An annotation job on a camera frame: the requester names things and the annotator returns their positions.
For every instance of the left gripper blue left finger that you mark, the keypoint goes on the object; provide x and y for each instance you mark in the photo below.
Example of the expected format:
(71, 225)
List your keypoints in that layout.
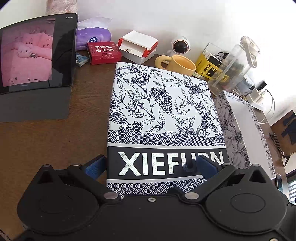
(96, 167)

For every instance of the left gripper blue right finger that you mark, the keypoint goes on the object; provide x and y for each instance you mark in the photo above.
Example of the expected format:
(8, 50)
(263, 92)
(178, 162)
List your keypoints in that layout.
(206, 167)

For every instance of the floral box lid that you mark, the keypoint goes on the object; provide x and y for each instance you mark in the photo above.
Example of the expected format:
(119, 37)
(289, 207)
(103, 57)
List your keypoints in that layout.
(160, 122)

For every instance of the floral open storage box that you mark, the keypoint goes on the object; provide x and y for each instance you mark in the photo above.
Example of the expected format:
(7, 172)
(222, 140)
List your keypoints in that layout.
(244, 138)

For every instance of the wooden chair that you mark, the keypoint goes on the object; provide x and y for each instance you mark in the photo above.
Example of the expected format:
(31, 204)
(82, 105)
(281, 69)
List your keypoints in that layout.
(285, 132)

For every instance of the white power strip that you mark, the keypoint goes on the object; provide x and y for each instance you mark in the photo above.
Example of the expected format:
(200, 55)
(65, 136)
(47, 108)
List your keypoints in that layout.
(256, 95)

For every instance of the clear water jug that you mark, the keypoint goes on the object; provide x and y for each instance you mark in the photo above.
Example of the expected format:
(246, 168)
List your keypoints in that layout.
(238, 62)

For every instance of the yellow ceramic mug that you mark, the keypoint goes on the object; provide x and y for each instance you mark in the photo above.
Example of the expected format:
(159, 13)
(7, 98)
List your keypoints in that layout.
(175, 63)

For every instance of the yellow black package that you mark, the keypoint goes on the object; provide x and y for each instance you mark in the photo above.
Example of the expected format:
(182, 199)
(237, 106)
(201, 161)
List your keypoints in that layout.
(210, 60)

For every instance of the red small box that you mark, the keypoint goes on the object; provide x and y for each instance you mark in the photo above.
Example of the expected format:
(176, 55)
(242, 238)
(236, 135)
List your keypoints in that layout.
(103, 53)

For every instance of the black tablet with cover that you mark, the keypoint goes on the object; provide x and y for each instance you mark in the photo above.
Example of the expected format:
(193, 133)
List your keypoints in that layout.
(38, 68)

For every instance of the white and red box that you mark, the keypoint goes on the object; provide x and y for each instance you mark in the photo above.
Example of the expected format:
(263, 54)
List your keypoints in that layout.
(137, 47)

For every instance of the purple tissue pack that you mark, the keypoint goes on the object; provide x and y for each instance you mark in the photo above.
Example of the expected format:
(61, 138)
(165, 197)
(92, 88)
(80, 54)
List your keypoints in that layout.
(92, 30)

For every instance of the flower vase with roses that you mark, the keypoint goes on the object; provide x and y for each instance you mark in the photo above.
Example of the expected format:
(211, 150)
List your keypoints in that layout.
(61, 7)

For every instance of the white round camera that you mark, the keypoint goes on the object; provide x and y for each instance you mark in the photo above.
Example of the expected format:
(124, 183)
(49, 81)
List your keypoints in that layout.
(179, 46)

